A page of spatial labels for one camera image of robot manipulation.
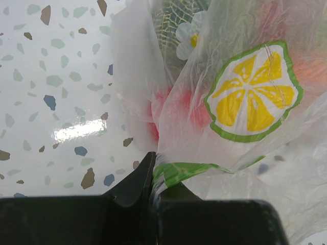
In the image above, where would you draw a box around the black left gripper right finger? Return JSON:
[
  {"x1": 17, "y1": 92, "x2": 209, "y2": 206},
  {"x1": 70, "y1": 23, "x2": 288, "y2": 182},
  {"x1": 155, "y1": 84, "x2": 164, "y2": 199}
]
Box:
[{"x1": 159, "y1": 182, "x2": 202, "y2": 201}]

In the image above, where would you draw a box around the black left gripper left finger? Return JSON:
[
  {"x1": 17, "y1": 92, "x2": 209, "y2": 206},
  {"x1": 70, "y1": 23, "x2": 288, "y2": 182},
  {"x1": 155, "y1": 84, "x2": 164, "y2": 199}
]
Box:
[{"x1": 101, "y1": 152, "x2": 156, "y2": 207}]

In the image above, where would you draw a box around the red fruit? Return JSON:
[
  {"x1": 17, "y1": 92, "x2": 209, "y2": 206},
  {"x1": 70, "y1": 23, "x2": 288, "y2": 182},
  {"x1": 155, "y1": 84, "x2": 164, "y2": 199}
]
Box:
[{"x1": 146, "y1": 88, "x2": 212, "y2": 143}]

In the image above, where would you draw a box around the clear printed plastic bag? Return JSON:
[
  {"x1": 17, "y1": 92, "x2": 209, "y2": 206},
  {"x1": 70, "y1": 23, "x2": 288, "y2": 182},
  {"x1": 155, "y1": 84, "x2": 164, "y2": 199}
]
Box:
[{"x1": 111, "y1": 1, "x2": 326, "y2": 244}]

